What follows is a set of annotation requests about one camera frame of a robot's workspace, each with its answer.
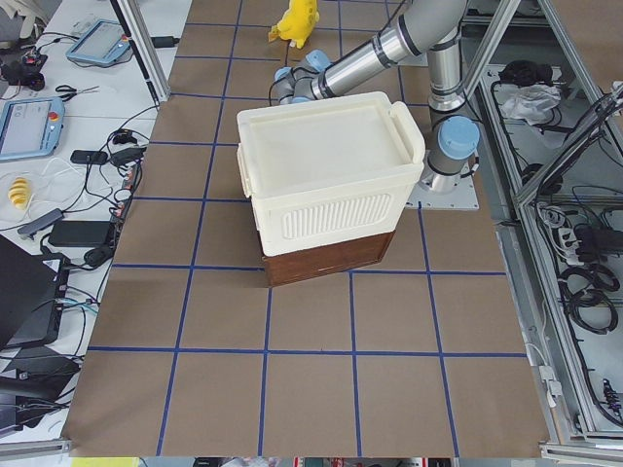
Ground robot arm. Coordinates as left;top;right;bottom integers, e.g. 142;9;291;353
269;1;467;126

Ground dark wooden drawer cabinet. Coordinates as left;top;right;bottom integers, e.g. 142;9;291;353
262;231;395;287

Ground white plastic storage box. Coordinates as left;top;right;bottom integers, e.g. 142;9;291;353
237;91;425;257

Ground yellow plush dinosaur toy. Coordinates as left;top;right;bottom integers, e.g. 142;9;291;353
268;0;320;50

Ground black power adapter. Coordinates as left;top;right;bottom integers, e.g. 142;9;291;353
151;35;180;49

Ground crumpled white cloth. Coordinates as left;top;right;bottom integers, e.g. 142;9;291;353
500;84;562;126

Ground far blue teach pendant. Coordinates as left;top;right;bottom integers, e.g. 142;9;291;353
65;19;131;68

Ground blue teach pendant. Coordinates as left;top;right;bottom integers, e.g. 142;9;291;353
1;96;65;162
65;19;131;68

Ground black laptop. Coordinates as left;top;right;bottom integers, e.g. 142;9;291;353
1;237;69;349

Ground yellow banana toy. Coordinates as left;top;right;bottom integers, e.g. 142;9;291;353
8;177;31;210

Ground near blue teach pendant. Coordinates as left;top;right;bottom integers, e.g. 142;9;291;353
1;96;65;162

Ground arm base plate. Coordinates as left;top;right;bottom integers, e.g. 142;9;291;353
405;162;480;211

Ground black handled scissors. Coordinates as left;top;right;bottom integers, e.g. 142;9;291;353
55;85;99;102

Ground aluminium frame post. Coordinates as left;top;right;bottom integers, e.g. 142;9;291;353
110;0;170;108

